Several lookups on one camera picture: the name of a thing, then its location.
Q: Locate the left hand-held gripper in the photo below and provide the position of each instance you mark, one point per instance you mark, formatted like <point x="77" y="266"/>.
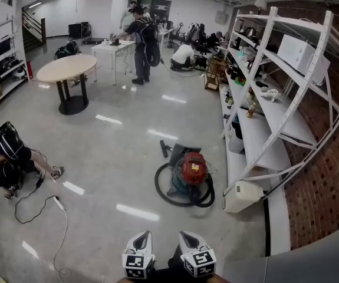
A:
<point x="142" y="248"/>

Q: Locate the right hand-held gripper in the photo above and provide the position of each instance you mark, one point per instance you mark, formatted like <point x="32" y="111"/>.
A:
<point x="190" y="248"/>

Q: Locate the red and teal vacuum cleaner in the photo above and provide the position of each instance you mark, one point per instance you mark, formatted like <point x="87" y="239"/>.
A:
<point x="193" y="165"/>

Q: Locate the white power strip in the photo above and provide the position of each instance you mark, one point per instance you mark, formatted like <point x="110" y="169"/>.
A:
<point x="59" y="203"/>

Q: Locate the white floor appliance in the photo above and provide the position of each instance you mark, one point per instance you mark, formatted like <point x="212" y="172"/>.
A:
<point x="243" y="196"/>

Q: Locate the dark grey flat panel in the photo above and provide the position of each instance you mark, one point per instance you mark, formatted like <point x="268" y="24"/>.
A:
<point x="180" y="153"/>

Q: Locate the black floor nozzle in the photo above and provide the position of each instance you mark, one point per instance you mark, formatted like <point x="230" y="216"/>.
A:
<point x="164" y="148"/>

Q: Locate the grey curved surface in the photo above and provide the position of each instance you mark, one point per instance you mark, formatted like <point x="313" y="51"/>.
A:
<point x="304" y="261"/>

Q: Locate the large white shelving rack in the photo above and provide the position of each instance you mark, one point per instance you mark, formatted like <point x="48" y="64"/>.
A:
<point x="257" y="128"/>

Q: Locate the amber bottle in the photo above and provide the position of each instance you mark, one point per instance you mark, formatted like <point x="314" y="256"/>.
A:
<point x="250" y="111"/>

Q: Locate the white handheld device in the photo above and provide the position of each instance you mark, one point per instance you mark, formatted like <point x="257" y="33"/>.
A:
<point x="271" y="93"/>

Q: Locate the green item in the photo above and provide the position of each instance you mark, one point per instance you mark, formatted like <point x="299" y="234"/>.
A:
<point x="240" y="80"/>

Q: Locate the round beige table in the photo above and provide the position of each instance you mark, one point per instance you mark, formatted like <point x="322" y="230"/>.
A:
<point x="67" y="66"/>

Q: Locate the white rectangular table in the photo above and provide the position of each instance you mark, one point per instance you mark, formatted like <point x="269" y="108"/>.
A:
<point x="110" y="46"/>

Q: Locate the black bag with wheels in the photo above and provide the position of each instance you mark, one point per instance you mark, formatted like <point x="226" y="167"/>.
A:
<point x="67" y="49"/>

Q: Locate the grey office chair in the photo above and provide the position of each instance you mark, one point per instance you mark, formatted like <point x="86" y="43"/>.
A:
<point x="192" y="32"/>

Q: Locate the white microwave oven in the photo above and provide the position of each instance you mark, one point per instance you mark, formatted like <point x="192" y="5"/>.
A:
<point x="299" y="53"/>

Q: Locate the white shelving rack with monitors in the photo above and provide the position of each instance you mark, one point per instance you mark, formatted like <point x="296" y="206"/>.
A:
<point x="7" y="69"/>

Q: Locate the black cart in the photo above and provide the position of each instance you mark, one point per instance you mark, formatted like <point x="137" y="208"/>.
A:
<point x="79" y="29"/>

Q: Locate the staircase with black railing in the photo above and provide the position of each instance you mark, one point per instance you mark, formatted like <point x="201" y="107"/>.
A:
<point x="32" y="31"/>

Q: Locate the wooden frame crate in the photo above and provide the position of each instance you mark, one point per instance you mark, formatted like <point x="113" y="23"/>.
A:
<point x="215" y="74"/>

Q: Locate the white wall panel box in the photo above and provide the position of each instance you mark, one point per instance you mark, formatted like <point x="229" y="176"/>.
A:
<point x="221" y="18"/>

